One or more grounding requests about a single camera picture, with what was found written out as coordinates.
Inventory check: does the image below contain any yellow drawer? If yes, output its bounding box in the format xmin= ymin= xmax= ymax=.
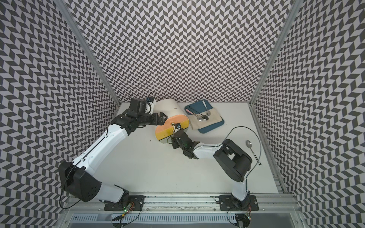
xmin=155 ymin=129 xmax=174 ymax=140

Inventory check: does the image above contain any orange top drawer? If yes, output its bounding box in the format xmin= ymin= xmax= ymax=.
xmin=155 ymin=115 xmax=189 ymax=134

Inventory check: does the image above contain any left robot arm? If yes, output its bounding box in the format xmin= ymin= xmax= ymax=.
xmin=58 ymin=97 xmax=167 ymax=203

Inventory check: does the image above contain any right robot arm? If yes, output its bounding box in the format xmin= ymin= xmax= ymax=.
xmin=171 ymin=130 xmax=252 ymax=202

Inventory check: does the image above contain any white drawer cabinet shell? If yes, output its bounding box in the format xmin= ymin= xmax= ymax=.
xmin=153 ymin=99 xmax=189 ymax=125

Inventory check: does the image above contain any spoon on cloth left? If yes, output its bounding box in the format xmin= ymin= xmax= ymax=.
xmin=189 ymin=106 xmax=204 ymax=122

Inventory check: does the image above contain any spoon on cloth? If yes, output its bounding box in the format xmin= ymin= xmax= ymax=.
xmin=189 ymin=106 xmax=204 ymax=122
xmin=194 ymin=113 xmax=209 ymax=121

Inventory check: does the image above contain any spoon on cloth right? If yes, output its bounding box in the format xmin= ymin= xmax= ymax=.
xmin=194 ymin=113 xmax=209 ymax=121

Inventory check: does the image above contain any teal tray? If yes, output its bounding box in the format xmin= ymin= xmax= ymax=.
xmin=184 ymin=99 xmax=225 ymax=134

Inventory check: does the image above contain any beige cloth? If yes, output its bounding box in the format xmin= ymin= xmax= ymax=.
xmin=186 ymin=109 xmax=223 ymax=131

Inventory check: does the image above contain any metal spoon on table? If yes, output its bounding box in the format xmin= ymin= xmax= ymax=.
xmin=246 ymin=140 xmax=261 ymax=166

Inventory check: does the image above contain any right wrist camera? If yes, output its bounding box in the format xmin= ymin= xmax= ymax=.
xmin=172 ymin=123 xmax=183 ymax=133

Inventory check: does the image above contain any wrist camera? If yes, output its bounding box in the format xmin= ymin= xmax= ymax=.
xmin=145 ymin=97 xmax=156 ymax=114
xmin=172 ymin=123 xmax=183 ymax=133

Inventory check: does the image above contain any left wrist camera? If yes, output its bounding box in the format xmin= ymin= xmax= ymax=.
xmin=145 ymin=97 xmax=156 ymax=114

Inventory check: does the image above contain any pink handled utensil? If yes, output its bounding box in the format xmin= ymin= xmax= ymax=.
xmin=185 ymin=109 xmax=195 ymax=115

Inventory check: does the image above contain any white handled utensil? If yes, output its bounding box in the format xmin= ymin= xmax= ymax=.
xmin=202 ymin=100 xmax=211 ymax=117

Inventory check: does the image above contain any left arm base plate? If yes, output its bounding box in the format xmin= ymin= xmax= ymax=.
xmin=104 ymin=195 xmax=145 ymax=211

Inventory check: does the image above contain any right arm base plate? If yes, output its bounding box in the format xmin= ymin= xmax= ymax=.
xmin=218 ymin=194 xmax=259 ymax=211

